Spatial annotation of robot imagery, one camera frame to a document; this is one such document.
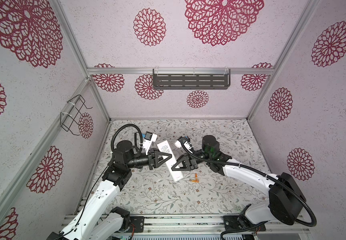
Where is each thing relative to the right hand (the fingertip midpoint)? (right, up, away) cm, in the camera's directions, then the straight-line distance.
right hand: (173, 168), depth 63 cm
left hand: (-2, +4, +2) cm, 5 cm away
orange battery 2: (+14, -11, +27) cm, 33 cm away
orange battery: (+13, -14, +25) cm, 31 cm away
